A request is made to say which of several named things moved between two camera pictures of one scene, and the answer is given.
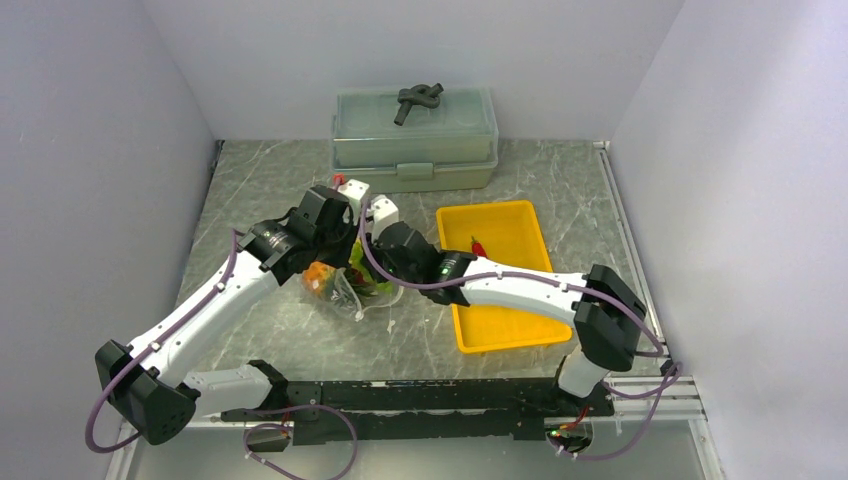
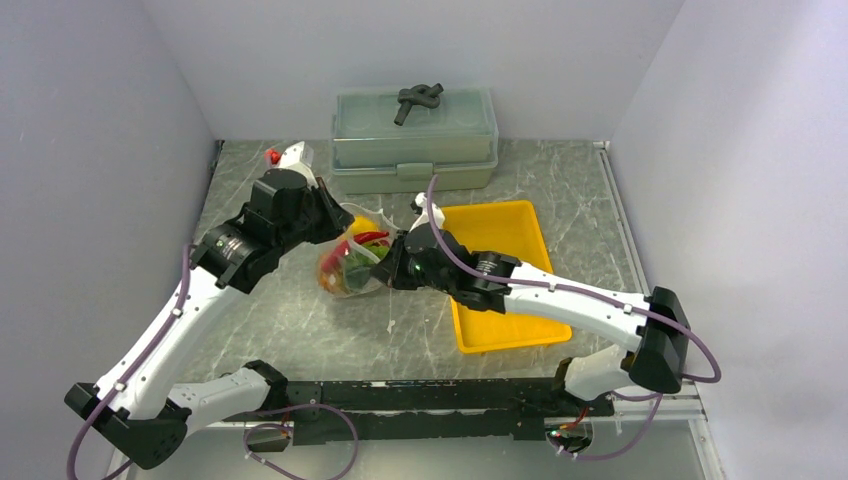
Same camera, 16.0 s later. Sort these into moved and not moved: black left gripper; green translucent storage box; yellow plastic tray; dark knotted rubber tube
Moved: black left gripper
Not moved: green translucent storage box; yellow plastic tray; dark knotted rubber tube
